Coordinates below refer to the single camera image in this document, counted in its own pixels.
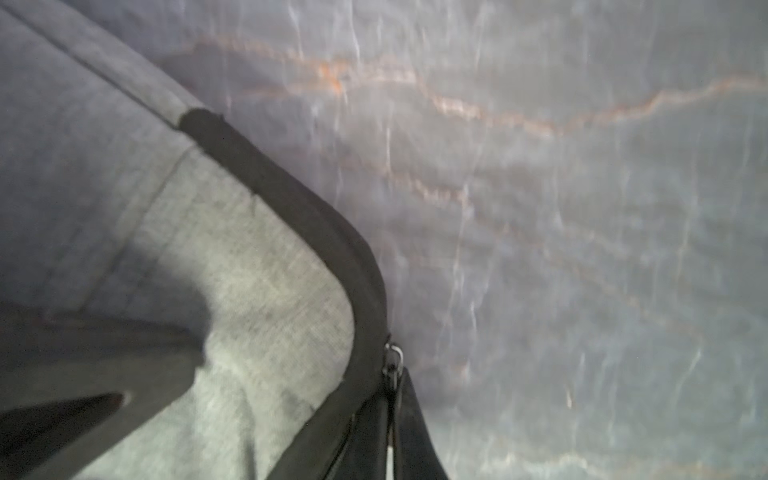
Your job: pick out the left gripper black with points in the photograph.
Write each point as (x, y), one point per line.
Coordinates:
(73, 385)

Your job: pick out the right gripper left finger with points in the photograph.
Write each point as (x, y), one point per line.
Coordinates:
(364, 453)

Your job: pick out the grey laptop bag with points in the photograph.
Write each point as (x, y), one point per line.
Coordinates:
(123, 197)

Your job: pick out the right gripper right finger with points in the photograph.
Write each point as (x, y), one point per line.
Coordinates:
(415, 457)

